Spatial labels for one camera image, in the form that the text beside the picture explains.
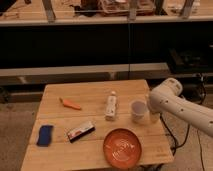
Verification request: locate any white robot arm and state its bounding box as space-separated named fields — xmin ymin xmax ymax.
xmin=147 ymin=78 xmax=213 ymax=137

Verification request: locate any orange ceramic bowl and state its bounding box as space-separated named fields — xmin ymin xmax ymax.
xmin=103 ymin=128 xmax=142 ymax=170

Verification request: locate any white tube bottle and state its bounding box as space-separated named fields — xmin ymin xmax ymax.
xmin=105 ymin=91 xmax=117 ymax=121

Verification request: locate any black box on shelf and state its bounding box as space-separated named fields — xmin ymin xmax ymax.
xmin=167 ymin=48 xmax=213 ymax=74

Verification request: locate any black white eraser block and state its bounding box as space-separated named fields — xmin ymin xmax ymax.
xmin=67 ymin=121 xmax=95 ymax=143

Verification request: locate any wooden table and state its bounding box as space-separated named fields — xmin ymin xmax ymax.
xmin=21 ymin=80 xmax=173 ymax=171

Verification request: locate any orange carrot toy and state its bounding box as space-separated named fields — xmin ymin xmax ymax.
xmin=59 ymin=98 xmax=82 ymax=110

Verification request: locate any blue sponge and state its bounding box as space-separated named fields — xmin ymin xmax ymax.
xmin=37 ymin=125 xmax=53 ymax=147

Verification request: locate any black floor cable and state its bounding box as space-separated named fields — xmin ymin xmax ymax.
xmin=159 ymin=113 xmax=206 ymax=171

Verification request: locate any long wall shelf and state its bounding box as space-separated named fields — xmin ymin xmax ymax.
xmin=0 ymin=63 xmax=169 ymax=77

